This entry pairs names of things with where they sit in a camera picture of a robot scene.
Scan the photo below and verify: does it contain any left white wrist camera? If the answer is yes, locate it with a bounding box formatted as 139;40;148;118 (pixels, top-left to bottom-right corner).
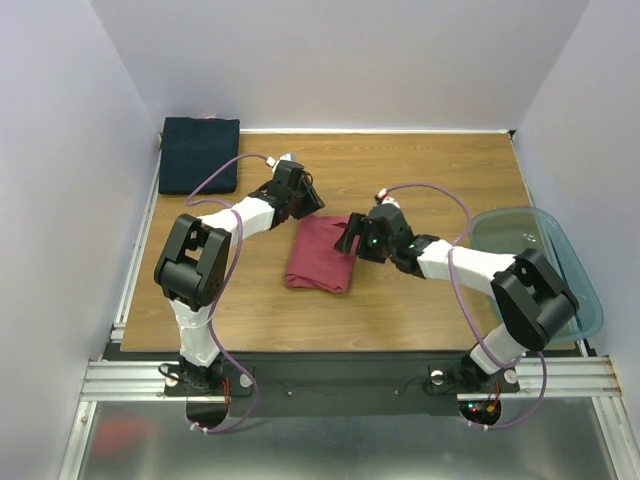
265;152;296;170

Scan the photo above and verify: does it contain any aluminium frame rail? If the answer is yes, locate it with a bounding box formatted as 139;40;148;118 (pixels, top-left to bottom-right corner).
60;342;639;479

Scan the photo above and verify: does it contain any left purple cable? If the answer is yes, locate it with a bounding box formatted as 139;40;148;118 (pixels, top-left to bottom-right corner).
184;153;261;435

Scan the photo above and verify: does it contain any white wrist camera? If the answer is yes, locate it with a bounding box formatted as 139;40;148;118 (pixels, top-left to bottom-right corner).
265;152;296;170
375;188;400;208

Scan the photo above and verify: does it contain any red tank top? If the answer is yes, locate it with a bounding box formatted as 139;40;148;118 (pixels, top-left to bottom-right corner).
284;215;356;294

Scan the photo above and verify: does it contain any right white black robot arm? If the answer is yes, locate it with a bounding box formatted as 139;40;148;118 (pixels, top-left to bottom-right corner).
334;203;580;390

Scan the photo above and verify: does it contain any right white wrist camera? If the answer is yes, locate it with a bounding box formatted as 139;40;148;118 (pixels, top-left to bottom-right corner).
375;188;400;208

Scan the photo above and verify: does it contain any clear teal plastic bin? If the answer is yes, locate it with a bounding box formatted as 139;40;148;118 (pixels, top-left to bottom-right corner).
470;207;604;347

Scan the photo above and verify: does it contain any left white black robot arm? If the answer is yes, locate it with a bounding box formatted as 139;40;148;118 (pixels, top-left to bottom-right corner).
154;157;324;394

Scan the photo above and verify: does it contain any folded navy tank top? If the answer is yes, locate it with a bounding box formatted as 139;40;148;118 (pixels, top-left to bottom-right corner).
158;117;240;195

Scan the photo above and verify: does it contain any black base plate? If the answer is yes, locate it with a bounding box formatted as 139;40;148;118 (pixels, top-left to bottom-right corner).
164;351;519;417

